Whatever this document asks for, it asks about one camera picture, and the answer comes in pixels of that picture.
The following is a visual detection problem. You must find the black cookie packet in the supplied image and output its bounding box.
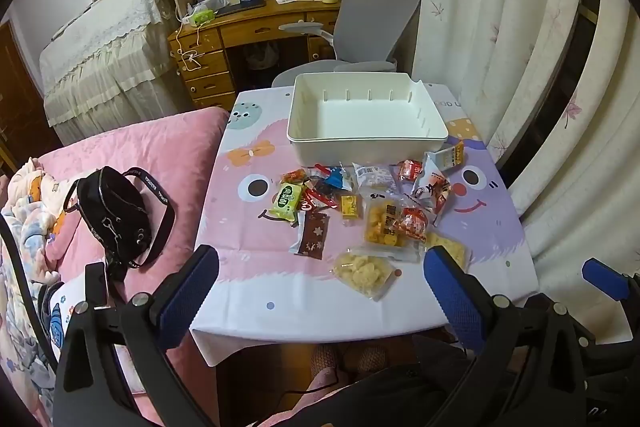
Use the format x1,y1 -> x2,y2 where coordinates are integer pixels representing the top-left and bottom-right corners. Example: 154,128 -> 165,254
305,176 -> 334,197

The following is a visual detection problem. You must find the orange grey oats bar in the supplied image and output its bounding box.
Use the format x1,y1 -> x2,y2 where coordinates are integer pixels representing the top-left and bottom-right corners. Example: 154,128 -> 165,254
426,141 -> 465,172

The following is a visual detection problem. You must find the pale puffed snack bag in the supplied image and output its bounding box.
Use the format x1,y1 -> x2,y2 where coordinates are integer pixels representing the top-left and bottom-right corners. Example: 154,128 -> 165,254
330,249 -> 402,301

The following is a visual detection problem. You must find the red clear small packet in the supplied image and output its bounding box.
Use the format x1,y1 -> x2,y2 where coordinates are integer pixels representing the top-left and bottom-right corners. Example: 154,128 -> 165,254
395,207 -> 428,242

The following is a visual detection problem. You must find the orange fried snack bag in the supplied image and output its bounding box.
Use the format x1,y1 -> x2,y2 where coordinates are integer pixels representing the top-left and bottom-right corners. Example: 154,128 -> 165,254
362,194 -> 422,263

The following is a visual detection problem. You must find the orange twist snack packet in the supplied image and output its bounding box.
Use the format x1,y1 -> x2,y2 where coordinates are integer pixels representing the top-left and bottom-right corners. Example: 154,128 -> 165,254
281,168 -> 308,185

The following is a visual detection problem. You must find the small red snack packet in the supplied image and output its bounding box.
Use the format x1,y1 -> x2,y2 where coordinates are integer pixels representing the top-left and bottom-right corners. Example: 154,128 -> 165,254
398,159 -> 423,183

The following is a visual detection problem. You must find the blue snack packet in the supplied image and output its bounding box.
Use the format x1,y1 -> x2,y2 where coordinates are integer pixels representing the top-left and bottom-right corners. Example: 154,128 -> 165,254
324,166 -> 354,192

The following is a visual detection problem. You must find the cartoon printed tablecloth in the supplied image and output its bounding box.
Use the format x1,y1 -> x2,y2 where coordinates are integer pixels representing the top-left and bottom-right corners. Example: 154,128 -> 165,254
191,84 -> 538,365

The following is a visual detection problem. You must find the grey office chair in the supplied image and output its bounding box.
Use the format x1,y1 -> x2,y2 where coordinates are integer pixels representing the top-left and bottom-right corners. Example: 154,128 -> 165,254
272,0 -> 421,88

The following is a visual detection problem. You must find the white plastic storage bin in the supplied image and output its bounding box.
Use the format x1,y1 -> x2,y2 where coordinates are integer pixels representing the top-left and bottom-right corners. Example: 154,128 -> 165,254
286,72 -> 448,166

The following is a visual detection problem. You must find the green snack packet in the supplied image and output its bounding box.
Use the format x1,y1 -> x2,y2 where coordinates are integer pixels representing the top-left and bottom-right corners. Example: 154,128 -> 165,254
259,182 -> 303,223

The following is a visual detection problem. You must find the wooden desk with drawers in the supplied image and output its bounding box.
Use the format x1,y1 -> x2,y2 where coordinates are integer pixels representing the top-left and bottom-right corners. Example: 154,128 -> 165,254
168,0 -> 340,110

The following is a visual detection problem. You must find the yellow small snack packet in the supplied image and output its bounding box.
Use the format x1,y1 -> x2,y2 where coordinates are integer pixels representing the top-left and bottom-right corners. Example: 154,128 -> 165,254
340,194 -> 361,220

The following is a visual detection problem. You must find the red white cookies packet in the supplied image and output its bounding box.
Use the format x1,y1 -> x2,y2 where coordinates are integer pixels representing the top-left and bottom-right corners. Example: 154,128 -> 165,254
299,186 -> 338,211

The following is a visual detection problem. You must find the brown star wrapper snack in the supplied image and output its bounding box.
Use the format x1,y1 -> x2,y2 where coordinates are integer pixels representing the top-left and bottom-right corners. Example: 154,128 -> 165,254
288,210 -> 329,260

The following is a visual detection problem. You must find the green tissue pack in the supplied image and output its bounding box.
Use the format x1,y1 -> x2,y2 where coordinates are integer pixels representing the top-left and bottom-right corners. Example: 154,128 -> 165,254
188,8 -> 216,27

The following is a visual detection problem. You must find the pink bed quilt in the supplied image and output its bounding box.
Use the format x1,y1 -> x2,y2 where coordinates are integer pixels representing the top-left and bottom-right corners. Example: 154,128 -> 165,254
29,108 -> 224,426

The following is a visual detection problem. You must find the black shoulder bag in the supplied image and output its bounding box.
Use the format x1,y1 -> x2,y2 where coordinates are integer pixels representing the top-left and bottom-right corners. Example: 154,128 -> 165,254
63,166 -> 175,282

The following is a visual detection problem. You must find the large white red snack bag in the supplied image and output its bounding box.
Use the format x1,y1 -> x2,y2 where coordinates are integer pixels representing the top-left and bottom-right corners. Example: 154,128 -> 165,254
410,170 -> 450,225

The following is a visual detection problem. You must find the white purple bread packet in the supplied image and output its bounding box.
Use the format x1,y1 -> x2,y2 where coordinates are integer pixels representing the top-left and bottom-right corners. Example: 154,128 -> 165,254
352,162 -> 397,193

